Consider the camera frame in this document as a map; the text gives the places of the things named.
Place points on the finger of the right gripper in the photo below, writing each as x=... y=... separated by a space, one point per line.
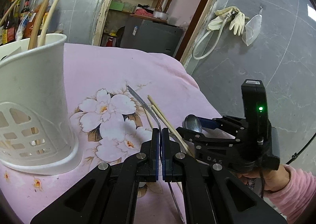
x=208 y=123

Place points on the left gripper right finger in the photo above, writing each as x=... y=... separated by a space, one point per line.
x=171 y=171

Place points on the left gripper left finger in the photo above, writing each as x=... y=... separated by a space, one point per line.
x=149 y=167

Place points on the metal spoon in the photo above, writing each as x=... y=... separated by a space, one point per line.
x=191 y=122

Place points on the right hand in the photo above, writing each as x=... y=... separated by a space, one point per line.
x=275 y=180

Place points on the pink floral cloth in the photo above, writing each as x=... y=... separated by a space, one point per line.
x=109 y=123

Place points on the grey cabinet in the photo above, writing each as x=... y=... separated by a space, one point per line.
x=150 y=36

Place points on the clear plastic bag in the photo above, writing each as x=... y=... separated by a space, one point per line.
x=252 y=29

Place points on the white rubber gloves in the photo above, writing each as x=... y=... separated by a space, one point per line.
x=232 y=16

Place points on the metal pot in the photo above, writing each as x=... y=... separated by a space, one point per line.
x=160 y=15

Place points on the white plastic utensil holder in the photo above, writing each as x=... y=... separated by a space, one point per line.
x=36 y=133

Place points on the chopstick in holder dark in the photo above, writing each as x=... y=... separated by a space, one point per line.
x=37 y=23

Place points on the chopstick in holder pale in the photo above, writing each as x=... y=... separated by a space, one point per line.
x=42 y=38

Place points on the soy sauce bottle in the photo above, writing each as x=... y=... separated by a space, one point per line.
x=8 y=33

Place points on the chopstick in holder thin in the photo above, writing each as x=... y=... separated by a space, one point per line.
x=10 y=9

